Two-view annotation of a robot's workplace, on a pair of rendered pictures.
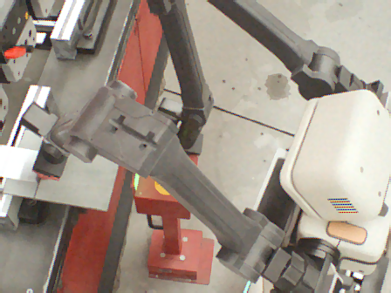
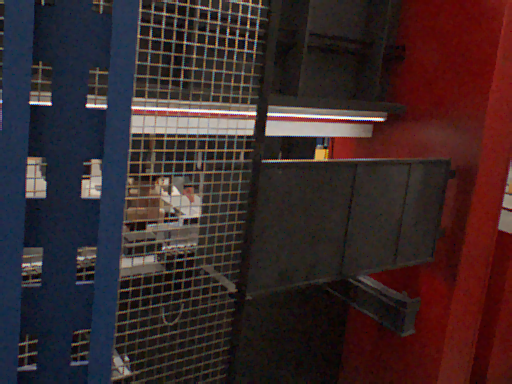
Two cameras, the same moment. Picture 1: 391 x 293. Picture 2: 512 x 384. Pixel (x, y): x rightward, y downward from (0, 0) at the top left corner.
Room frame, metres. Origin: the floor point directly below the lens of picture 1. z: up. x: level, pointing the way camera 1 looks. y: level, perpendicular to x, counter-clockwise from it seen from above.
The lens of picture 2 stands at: (1.92, 2.01, 1.62)
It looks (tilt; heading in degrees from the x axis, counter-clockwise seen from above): 9 degrees down; 226
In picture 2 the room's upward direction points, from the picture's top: 7 degrees clockwise
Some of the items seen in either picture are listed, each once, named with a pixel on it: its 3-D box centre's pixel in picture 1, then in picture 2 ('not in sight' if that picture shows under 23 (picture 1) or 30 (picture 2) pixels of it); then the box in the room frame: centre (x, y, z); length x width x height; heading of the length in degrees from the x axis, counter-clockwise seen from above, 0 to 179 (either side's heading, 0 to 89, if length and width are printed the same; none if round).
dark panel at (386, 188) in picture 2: not in sight; (341, 220); (0.48, 1.00, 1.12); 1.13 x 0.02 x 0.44; 171
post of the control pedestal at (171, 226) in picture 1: (171, 221); not in sight; (0.73, 0.08, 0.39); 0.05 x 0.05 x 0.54; 83
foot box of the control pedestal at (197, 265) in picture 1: (181, 254); not in sight; (0.73, 0.05, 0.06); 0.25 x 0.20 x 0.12; 83
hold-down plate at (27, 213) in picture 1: (44, 169); not in sight; (0.66, 0.40, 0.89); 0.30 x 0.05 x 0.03; 171
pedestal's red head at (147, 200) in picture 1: (167, 173); not in sight; (0.73, 0.08, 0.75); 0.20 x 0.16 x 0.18; 173
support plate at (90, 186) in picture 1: (64, 168); (191, 205); (0.61, 0.32, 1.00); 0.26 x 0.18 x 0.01; 81
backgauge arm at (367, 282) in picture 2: not in sight; (346, 280); (0.24, 0.91, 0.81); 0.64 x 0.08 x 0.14; 81
